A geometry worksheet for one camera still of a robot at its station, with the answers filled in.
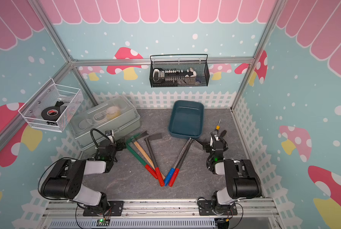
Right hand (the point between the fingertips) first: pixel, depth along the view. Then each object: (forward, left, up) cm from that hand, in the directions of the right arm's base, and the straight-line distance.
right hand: (213, 138), depth 94 cm
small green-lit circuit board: (-44, +63, -9) cm, 78 cm away
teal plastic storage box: (+22, +16, -6) cm, 28 cm away
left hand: (0, +64, 0) cm, 64 cm away
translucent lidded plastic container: (+12, +62, +13) cm, 64 cm away
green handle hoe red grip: (-19, +40, -4) cm, 45 cm away
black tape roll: (-2, +87, +29) cm, 92 cm away
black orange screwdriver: (+7, -9, -5) cm, 13 cm away
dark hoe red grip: (-21, +25, -5) cm, 33 cm away
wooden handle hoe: (+7, +48, -3) cm, 48 cm away
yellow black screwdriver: (+14, -7, -6) cm, 17 cm away
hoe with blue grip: (-20, +28, -5) cm, 35 cm away
